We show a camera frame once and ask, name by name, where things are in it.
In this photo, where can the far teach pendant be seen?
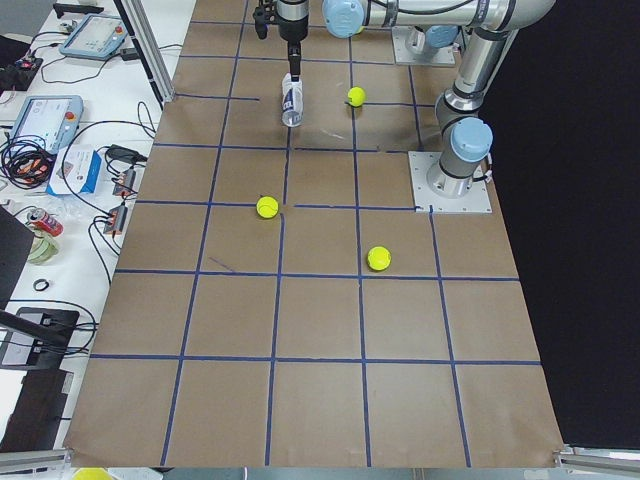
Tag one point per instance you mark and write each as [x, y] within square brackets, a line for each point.
[97, 37]

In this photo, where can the grey orange hub lower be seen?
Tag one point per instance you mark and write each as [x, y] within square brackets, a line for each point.
[116, 219]

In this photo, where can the black power adapter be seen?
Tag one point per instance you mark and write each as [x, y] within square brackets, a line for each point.
[124, 154]

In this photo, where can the grey orange hub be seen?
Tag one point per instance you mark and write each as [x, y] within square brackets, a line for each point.
[124, 183]
[116, 219]

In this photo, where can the grey orange hub upper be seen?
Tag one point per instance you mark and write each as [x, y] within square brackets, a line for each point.
[124, 183]

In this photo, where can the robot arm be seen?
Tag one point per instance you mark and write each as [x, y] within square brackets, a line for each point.
[427, 40]
[467, 140]

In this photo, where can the tennis ball near centre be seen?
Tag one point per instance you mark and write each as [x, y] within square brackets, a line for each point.
[356, 97]

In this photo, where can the red soda can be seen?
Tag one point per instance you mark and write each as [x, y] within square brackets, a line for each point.
[44, 221]

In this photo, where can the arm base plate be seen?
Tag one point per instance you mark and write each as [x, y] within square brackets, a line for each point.
[443, 58]
[436, 192]

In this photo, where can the aluminium frame post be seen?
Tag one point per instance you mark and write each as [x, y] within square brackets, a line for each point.
[139, 29]

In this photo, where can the tennis ball far corner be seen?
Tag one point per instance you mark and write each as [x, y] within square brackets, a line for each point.
[378, 258]

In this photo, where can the brown paper table cover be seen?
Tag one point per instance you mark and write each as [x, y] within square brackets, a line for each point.
[232, 340]

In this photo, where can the tennis ball on loose tape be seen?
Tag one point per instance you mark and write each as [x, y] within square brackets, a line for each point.
[267, 207]

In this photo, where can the near teach pendant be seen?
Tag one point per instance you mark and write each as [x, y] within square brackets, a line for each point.
[50, 120]

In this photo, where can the clear tennis ball can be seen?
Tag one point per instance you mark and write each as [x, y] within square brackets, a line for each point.
[292, 101]

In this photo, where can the black laptop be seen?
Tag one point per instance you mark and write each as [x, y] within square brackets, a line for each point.
[36, 343]

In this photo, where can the green tape roll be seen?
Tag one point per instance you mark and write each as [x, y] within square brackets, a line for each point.
[44, 247]

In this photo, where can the blue white cardboard box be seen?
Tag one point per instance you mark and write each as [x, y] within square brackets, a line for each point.
[76, 170]

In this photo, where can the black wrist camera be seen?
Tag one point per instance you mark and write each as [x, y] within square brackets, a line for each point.
[263, 16]

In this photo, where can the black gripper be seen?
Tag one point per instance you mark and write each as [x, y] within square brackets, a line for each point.
[291, 26]

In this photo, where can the teach pendant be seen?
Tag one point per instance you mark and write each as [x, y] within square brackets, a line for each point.
[97, 37]
[50, 120]

